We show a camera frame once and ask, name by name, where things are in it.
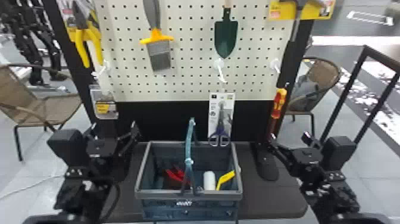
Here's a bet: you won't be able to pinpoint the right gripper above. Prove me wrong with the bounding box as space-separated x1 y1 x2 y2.
267 130 326 186

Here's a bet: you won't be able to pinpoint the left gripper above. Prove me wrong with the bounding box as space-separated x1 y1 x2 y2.
82 120 142 182

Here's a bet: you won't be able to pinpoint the clear packet with yellow label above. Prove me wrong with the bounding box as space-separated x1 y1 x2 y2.
89 84 120 120

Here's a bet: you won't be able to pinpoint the red yellow screwdriver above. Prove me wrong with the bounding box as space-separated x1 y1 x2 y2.
269 87 289 136

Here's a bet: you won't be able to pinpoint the beige mesh chair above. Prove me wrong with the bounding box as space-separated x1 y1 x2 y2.
285 57 343 138
0 63 83 163

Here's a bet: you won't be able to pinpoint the red pliers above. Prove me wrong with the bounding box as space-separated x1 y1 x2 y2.
164 166 186 184

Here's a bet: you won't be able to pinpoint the blue scissors on card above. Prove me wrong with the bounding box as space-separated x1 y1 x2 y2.
207 92 236 148

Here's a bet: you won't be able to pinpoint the white paint roller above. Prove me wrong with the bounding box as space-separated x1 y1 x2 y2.
202 170 217 191

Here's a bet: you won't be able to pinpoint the white pegboard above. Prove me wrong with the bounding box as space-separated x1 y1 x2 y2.
42 0 315 182

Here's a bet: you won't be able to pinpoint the yellow paint brush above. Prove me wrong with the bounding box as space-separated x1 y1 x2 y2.
139 0 175 72

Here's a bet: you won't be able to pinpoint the yellow pliers on card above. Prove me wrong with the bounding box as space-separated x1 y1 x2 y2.
57 0 105 69

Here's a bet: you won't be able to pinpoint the blue basket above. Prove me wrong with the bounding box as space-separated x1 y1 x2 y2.
134 117 244 222

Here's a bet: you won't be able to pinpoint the green garden trowel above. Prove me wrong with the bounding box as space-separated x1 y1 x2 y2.
214 0 239 60

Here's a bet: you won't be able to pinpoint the tool on yellow card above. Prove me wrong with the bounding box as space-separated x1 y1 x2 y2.
268 0 337 43

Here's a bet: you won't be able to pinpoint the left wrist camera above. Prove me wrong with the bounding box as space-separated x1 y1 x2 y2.
46 128 90 167

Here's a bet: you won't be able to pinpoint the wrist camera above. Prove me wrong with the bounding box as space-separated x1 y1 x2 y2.
321 135 358 172
46 128 90 167

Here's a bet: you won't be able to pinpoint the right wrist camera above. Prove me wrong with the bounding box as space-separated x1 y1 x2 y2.
321 135 358 172

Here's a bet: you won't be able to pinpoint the white cable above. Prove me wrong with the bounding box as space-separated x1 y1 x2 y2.
0 173 65 200

